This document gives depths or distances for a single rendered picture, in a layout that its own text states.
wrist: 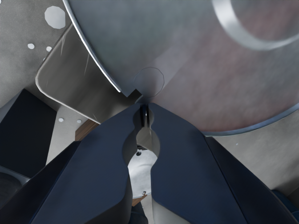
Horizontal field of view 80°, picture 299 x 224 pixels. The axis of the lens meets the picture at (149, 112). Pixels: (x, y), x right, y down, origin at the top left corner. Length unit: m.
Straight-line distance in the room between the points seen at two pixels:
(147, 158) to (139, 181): 0.12
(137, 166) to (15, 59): 0.67
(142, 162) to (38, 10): 0.72
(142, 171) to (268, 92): 0.66
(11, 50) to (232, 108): 0.89
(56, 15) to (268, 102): 0.24
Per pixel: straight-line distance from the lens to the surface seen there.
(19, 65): 0.97
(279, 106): 0.23
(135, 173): 0.79
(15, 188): 0.66
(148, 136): 0.15
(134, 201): 1.02
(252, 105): 0.20
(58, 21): 0.25
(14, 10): 0.93
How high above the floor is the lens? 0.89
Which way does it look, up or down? 54 degrees down
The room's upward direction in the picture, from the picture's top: 148 degrees clockwise
